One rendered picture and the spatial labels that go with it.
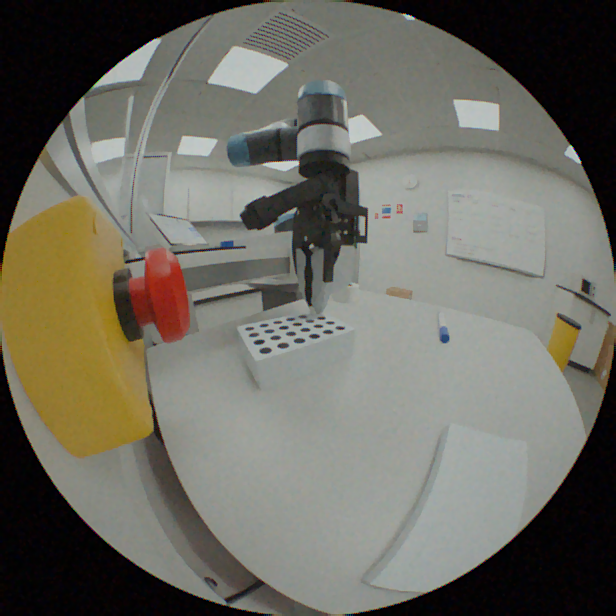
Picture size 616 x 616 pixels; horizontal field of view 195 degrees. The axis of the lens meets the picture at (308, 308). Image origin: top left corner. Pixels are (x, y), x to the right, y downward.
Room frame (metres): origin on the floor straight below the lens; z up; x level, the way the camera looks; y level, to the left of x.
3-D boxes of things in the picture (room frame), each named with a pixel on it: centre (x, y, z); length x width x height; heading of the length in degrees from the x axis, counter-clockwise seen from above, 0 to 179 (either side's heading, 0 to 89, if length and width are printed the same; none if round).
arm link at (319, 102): (0.26, -0.02, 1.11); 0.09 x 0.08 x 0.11; 179
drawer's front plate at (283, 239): (0.48, 0.13, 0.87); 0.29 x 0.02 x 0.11; 48
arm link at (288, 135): (0.35, -0.01, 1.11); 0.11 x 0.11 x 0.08; 89
